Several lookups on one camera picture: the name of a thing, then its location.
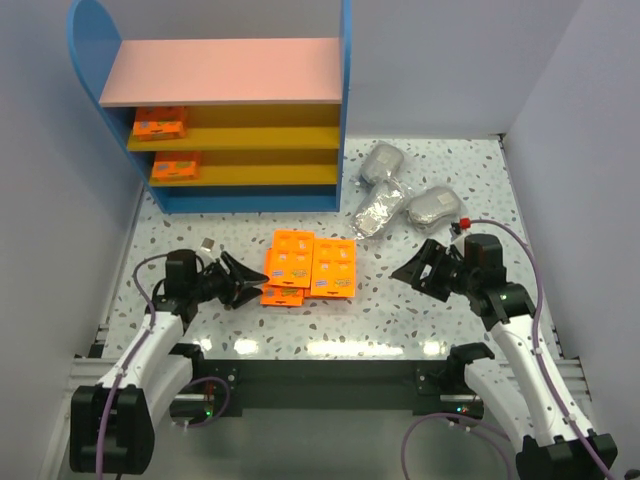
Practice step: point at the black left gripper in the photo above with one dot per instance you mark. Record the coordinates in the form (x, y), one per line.
(226, 281)

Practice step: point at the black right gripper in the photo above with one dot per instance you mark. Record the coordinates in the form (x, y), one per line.
(437, 270)

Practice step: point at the orange sponge box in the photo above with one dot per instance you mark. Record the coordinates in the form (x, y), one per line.
(282, 296)
(171, 166)
(333, 272)
(160, 123)
(290, 260)

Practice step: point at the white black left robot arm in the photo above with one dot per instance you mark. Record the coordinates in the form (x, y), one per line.
(113, 422)

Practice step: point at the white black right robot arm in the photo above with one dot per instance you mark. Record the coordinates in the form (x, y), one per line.
(551, 436)

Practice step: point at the orange sponge box on shelf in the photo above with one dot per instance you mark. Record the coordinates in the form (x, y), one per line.
(171, 166)

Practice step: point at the blue pink yellow shelf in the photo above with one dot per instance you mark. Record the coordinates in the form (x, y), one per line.
(268, 115)

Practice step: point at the orange sponge box bottom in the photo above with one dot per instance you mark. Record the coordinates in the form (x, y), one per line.
(282, 296)

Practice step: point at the silver sponge pack right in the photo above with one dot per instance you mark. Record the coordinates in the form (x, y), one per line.
(434, 208)

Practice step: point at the silver sponge pack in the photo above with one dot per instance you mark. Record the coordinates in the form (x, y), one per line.
(434, 208)
(382, 164)
(382, 206)

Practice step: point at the silver sponge pack middle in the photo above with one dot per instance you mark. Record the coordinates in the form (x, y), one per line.
(382, 206)

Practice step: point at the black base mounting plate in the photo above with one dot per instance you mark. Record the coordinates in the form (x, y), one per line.
(414, 386)

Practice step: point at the silver sponge pack top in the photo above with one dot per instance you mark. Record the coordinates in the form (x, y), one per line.
(382, 164)

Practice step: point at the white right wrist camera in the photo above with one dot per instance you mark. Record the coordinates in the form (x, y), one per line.
(457, 244)

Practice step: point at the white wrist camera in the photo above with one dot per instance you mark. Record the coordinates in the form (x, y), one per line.
(457, 244)
(207, 250)

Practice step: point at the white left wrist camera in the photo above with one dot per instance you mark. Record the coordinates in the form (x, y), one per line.
(207, 250)

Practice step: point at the aluminium frame rail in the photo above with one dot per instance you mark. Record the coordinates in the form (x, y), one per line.
(84, 370)

